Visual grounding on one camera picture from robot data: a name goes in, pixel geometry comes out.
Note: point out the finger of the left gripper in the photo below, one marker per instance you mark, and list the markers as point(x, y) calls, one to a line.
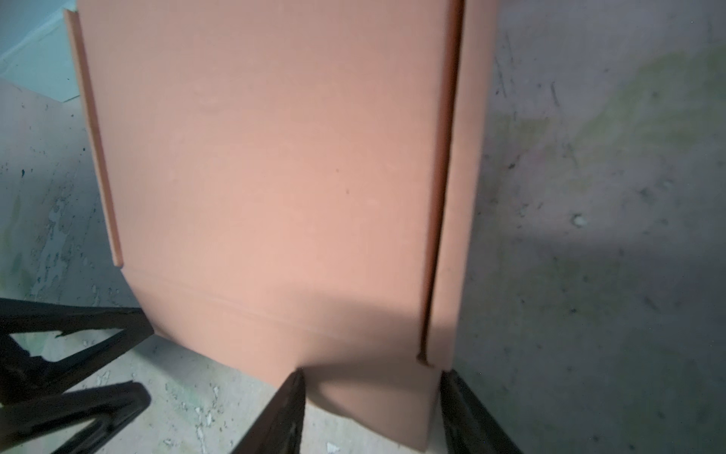
point(103, 412)
point(26, 375)

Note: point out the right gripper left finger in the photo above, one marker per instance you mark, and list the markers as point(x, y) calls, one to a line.
point(279, 427)

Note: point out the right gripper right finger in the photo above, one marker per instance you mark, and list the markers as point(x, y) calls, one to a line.
point(469, 427)

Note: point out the pink paper box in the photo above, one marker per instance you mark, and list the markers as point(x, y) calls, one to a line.
point(291, 184)

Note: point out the light blue paper box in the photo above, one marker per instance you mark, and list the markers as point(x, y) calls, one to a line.
point(35, 48)

